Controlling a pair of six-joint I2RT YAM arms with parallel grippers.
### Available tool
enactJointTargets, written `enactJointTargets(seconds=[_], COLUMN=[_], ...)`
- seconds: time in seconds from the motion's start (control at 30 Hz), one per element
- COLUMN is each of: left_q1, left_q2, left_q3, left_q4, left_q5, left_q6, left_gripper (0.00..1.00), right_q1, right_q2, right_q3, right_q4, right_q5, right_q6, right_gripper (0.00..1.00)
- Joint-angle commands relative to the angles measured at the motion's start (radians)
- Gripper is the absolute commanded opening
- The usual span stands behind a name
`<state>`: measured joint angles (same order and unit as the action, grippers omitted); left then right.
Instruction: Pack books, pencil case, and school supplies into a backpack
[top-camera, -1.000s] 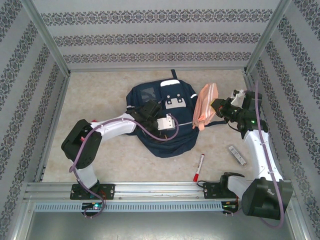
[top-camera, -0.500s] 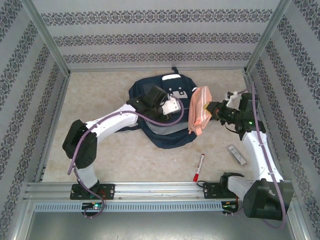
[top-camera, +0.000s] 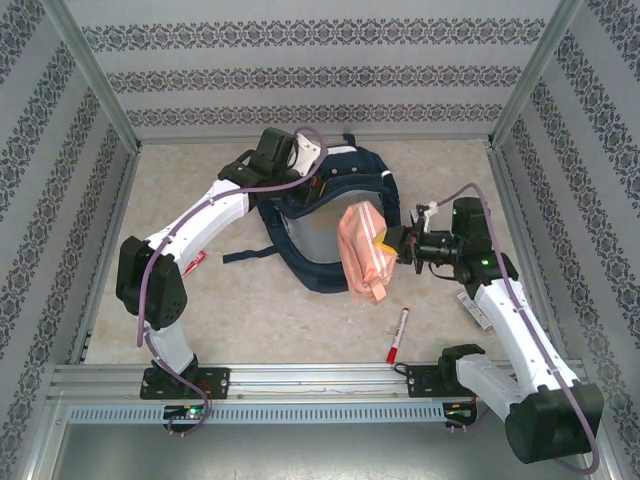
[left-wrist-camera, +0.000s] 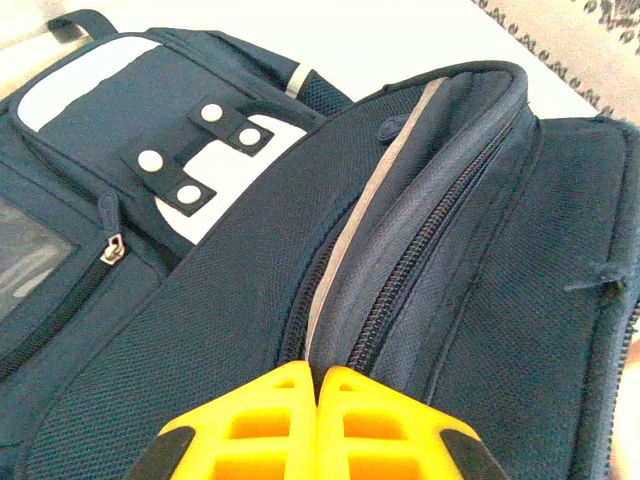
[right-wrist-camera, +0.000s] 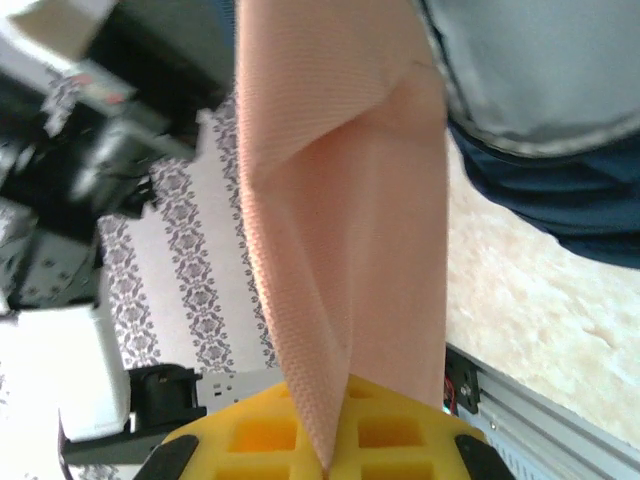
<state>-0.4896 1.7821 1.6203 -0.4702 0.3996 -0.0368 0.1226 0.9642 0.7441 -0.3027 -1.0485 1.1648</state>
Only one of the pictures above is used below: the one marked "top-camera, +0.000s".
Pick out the pink pencil case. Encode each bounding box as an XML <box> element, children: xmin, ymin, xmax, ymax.
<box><xmin>337</xmin><ymin>200</ymin><xmax>396</xmax><ymax>307</ymax></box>

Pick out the navy blue backpack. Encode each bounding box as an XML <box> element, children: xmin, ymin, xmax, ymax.
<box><xmin>222</xmin><ymin>133</ymin><xmax>401</xmax><ymax>294</ymax></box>

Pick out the white ruler strip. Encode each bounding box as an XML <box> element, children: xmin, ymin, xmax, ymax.
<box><xmin>457</xmin><ymin>292</ymin><xmax>496</xmax><ymax>332</ymax></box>

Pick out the red capped white marker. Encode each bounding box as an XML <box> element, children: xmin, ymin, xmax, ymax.
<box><xmin>386</xmin><ymin>307</ymin><xmax>412</xmax><ymax>364</ymax></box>

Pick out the grey metal shelf panel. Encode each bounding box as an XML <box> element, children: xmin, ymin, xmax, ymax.
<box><xmin>49</xmin><ymin>422</ymin><xmax>601</xmax><ymax>480</ymax></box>

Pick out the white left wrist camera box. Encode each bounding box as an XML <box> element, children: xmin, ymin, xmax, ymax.
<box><xmin>293</xmin><ymin>135</ymin><xmax>322</xmax><ymax>177</ymax></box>

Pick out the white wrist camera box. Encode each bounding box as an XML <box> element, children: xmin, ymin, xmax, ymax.
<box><xmin>408</xmin><ymin>199</ymin><xmax>440</xmax><ymax>232</ymax></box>
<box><xmin>293</xmin><ymin>135</ymin><xmax>322</xmax><ymax>177</ymax></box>

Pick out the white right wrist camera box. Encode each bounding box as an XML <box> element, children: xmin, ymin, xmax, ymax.
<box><xmin>408</xmin><ymin>199</ymin><xmax>440</xmax><ymax>232</ymax></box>

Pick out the aluminium table side rail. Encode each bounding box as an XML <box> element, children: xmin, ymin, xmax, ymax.
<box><xmin>485</xmin><ymin>144</ymin><xmax>574</xmax><ymax>362</ymax></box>
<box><xmin>67</xmin><ymin>148</ymin><xmax>144</xmax><ymax>365</ymax></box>

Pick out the aluminium table back rail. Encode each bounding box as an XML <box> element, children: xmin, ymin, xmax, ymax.
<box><xmin>137</xmin><ymin>132</ymin><xmax>494</xmax><ymax>146</ymax></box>

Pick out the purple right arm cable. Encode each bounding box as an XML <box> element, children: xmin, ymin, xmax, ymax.
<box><xmin>434</xmin><ymin>182</ymin><xmax>601</xmax><ymax>475</ymax></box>

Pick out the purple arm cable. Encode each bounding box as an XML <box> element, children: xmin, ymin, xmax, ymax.
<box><xmin>135</xmin><ymin>127</ymin><xmax>329</xmax><ymax>439</ymax></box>
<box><xmin>434</xmin><ymin>182</ymin><xmax>601</xmax><ymax>475</ymax></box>

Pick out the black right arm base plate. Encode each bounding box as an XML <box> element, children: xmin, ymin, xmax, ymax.
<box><xmin>407</xmin><ymin>364</ymin><xmax>481</xmax><ymax>400</ymax></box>

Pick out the aluminium mounting rail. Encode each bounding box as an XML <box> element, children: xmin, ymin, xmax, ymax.
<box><xmin>47</xmin><ymin>360</ymin><xmax>596</xmax><ymax>404</ymax></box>

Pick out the aluminium frame post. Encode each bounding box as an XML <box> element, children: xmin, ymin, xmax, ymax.
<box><xmin>40</xmin><ymin>0</ymin><xmax>144</xmax><ymax>154</ymax></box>
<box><xmin>485</xmin><ymin>0</ymin><xmax>587</xmax><ymax>151</ymax></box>

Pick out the slotted grey cable duct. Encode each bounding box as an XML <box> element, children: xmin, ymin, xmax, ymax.
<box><xmin>66</xmin><ymin>402</ymin><xmax>447</xmax><ymax>426</ymax></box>

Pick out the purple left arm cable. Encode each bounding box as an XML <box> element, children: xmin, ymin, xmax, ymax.
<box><xmin>135</xmin><ymin>127</ymin><xmax>329</xmax><ymax>439</ymax></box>

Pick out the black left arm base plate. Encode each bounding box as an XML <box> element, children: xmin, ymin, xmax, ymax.
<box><xmin>139</xmin><ymin>367</ymin><xmax>232</xmax><ymax>401</ymax></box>

